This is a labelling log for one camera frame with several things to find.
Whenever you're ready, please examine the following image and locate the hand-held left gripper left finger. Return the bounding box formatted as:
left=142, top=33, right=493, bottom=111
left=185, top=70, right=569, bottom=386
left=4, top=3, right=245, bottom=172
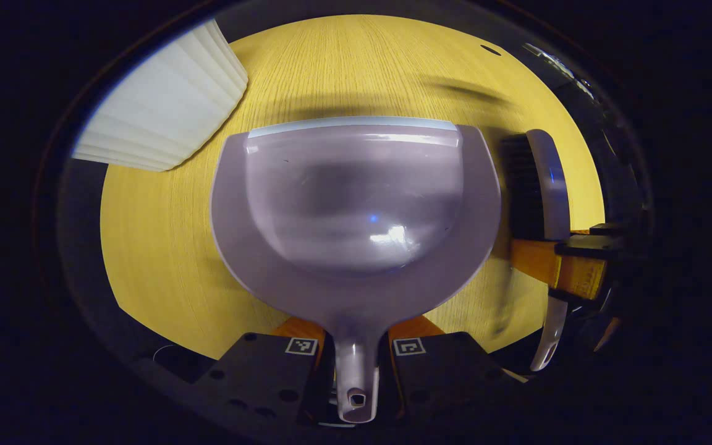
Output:
left=192, top=316, right=332, bottom=428

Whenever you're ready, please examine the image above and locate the white ribbed garbage bin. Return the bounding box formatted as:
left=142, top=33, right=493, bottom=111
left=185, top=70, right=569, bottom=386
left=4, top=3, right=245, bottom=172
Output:
left=72, top=19, right=249, bottom=172

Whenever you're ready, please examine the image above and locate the pink plastic dustpan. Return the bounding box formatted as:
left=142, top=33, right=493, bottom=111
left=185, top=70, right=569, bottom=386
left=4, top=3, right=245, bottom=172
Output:
left=210, top=116, right=502, bottom=425

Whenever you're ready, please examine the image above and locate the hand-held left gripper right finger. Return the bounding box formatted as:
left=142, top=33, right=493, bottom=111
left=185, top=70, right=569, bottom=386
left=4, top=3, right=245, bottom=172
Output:
left=384, top=315, right=517, bottom=427

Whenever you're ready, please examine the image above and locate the small pink broom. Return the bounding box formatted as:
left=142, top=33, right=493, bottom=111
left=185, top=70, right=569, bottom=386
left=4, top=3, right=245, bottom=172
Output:
left=502, top=129, right=572, bottom=373

